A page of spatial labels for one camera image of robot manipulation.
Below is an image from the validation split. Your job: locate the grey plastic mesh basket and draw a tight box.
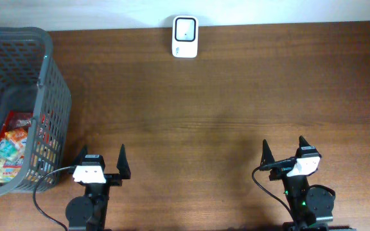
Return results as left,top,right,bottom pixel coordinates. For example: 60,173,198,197
0,27,72,196

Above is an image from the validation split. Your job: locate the white barcode scanner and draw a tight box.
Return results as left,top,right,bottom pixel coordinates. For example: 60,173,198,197
172,15,199,58

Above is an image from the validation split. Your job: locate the orange juice carton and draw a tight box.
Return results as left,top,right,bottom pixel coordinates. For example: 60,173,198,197
4,128,28,150

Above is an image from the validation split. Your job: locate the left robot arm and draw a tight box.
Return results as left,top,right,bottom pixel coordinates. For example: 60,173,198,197
66,145,131,230

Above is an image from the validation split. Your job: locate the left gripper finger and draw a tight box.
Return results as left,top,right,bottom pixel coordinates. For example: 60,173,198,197
116,144,131,179
71,145,88,166

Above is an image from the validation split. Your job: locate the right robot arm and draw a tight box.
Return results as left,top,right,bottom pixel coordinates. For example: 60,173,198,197
255,136,336,230

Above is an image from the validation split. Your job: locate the red snack bag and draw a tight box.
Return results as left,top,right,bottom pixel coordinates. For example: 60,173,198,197
0,111,33,141

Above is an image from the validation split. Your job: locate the green Kleenex tissue pack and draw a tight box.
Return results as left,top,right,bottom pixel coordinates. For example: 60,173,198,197
0,139,18,162

